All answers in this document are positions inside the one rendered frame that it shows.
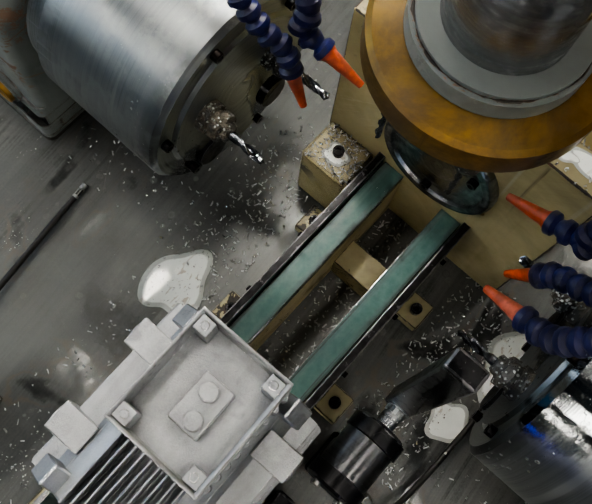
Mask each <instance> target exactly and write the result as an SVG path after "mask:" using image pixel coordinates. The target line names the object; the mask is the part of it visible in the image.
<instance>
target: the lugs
mask: <svg viewBox="0 0 592 504"><path fill-rule="evenodd" d="M198 312H199V310H197V309H196V308H194V307H193V306H191V305H190V304H186V305H185V306H184V307H183V308H182V309H181V310H180V311H179V312H178V313H177V314H176V315H175V316H174V318H173V319H172V321H173V322H174V323H175V324H176V325H177V326H178V327H179V328H180V329H181V330H183V329H184V327H185V326H186V325H187V324H188V323H189V322H190V321H191V320H192V319H193V318H194V317H195V316H196V314H197V313H198ZM288 396H289V397H288V400H287V402H286V403H285V404H279V405H278V406H279V410H278V413H277V414H278V415H279V416H280V417H281V418H282V419H283V420H284V422H285V423H287V424H288V425H289V426H291V427H292V428H293V429H295V430H297V431H298V430H299V429H300V428H301V427H302V425H303V424H304V423H305V422H306V421H307V419H308V418H309V417H310V416H311V415H312V412H311V410H310V409H309V408H308V407H307V406H306V405H305V404H304V403H303V402H302V401H301V400H300V399H299V398H298V397H296V396H295V395H294V394H292V393H291V392H289V394H288ZM31 473H32V475H33V476H34V478H35V479H36V481H37V483H38V484H39V485H40V486H41V487H43V488H44V489H46V490H47V491H49V492H50V493H52V494H54V495H55V493H56V492H57V491H58V490H59V489H60V488H61V486H62V485H63V484H64V483H65V482H66V481H67V480H68V479H69V478H70V476H71V473H70V472H69V471H68V469H67V468H66V467H65V465H64V464H63V462H61V461H60V460H58V459H57V458H56V457H54V456H53V455H52V454H50V453H47V454H46V455H45V456H44V457H43V458H42V459H41V460H40V461H39V462H38V463H37V464H36V466H35V467H34V468H33V469H32V470H31Z"/></svg>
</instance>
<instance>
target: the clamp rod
mask: <svg viewBox="0 0 592 504"><path fill-rule="evenodd" d="M393 405H394V404H392V403H391V405H390V406H389V407H388V409H384V410H383V411H382V412H381V413H380V415H379V416H378V417H377V419H378V420H379V421H381V422H382V423H383V424H384V425H385V426H386V427H387V428H389V429H390V430H391V431H393V430H394V429H395V428H396V427H397V426H398V424H399V423H400V422H401V421H402V420H403V419H402V420H401V421H400V420H399V418H398V415H399V414H400V413H401V412H402V411H401V410H400V409H399V408H398V409H399V411H398V412H397V413H396V415H395V414H394V413H393V414H392V413H391V411H390V408H391V407H392V406H393ZM394 406H395V405H394ZM402 413H403V412H402Z"/></svg>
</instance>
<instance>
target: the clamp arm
mask: <svg viewBox="0 0 592 504"><path fill-rule="evenodd" d="M484 367H485V365H484V364H483V363H481V362H480V361H479V360H478V359H477V358H476V357H475V356H473V355H472V354H471V353H470V352H469V351H468V350H466V349H465V348H463V349H462V348H460V347H458V348H456V349H455V350H453V351H451V352H450V353H448V354H447V355H445V356H444V357H442V358H440V359H439V360H437V361H436V362H434V363H432V364H431V365H429V366H428V367H426V368H425V369H423V370H421V371H420V372H418V373H417V374H415V375H413V376H412V377H410V378H409V379H407V380H405V381H404V382H402V383H401V384H399V385H398V386H396V387H394V389H393V390H392V391H391V392H390V393H389V394H388V396H387V397H386V398H385V401H386V403H388V404H387V405H386V406H385V409H388V407H389V406H390V405H391V403H392V404H394V405H395V406H394V405H393V406H392V407H391V408H390V411H391V413H392V414H393V413H394V414H395V415H396V413H397V412H398V411H399V409H400V410H401V411H402V412H403V413H402V412H401V413H400V414H399V415H398V418H399V420H400V421H401V420H402V419H403V420H404V419H409V418H411V417H414V416H416V415H419V414H422V413H424V412H427V411H430V410H432V409H435V408H438V407H440V406H443V405H446V404H448V403H451V402H454V401H456V400H459V399H462V398H465V397H467V396H470V395H473V394H475V393H477V392H478V390H479V389H480V388H481V387H482V386H483V384H484V383H485V382H486V381H487V379H488V378H489V377H490V373H489V371H488V370H486V369H485V368H484ZM398 408H399V409H398ZM404 415H405V417H404ZM403 417H404V418H403ZM403 420H402V421H403ZM402 421H401V422H402ZM401 422H400V423H401Z"/></svg>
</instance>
